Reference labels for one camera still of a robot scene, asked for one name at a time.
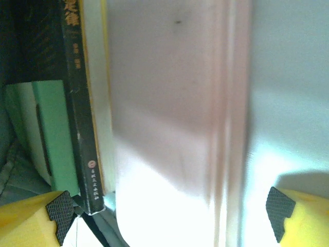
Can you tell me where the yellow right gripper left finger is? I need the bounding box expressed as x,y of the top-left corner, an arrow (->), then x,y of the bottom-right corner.
0,190 -> 78,247

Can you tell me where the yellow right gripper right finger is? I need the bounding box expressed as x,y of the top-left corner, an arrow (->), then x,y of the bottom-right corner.
266,186 -> 329,247

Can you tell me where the pale green box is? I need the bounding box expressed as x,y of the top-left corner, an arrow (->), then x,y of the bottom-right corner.
5,79 -> 79,197

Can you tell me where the black book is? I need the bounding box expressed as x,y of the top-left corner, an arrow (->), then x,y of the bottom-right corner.
0,0 -> 106,216

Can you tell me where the pink pencil case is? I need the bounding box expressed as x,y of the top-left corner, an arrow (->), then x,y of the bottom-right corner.
104,0 -> 254,247

